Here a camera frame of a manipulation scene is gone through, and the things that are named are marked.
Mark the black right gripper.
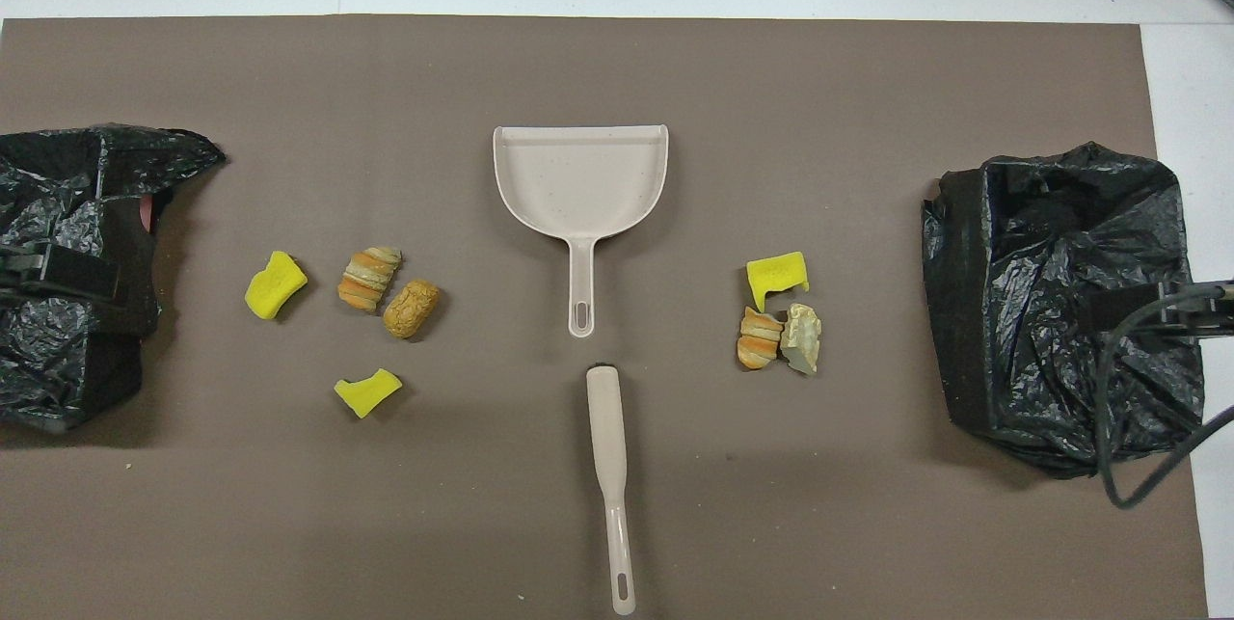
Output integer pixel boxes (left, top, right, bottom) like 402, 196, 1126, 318
1092, 279, 1234, 335

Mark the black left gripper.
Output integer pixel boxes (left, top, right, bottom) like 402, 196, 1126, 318
0, 242, 126, 303

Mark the yellow sponge piece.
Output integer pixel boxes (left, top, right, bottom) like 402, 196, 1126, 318
245, 251, 309, 321
746, 252, 811, 313
334, 367, 404, 419

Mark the striped croissant toy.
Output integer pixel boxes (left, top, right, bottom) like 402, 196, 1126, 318
337, 246, 404, 315
737, 306, 785, 371

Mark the brown bread roll toy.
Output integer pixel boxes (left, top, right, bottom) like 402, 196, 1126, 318
383, 279, 441, 340

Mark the pale bread piece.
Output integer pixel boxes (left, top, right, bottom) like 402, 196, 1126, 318
779, 303, 823, 376

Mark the beige plastic dustpan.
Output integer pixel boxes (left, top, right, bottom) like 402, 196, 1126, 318
493, 125, 670, 339

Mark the beige hand brush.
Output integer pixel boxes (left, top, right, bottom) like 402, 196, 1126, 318
586, 362, 638, 617

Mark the black bag-lined bin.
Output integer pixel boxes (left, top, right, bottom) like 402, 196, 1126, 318
0, 123, 228, 435
921, 141, 1207, 479

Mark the brown table mat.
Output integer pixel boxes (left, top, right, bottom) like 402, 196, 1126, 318
0, 14, 1209, 620

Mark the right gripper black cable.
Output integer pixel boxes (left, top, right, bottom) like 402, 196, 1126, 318
1096, 284, 1234, 511

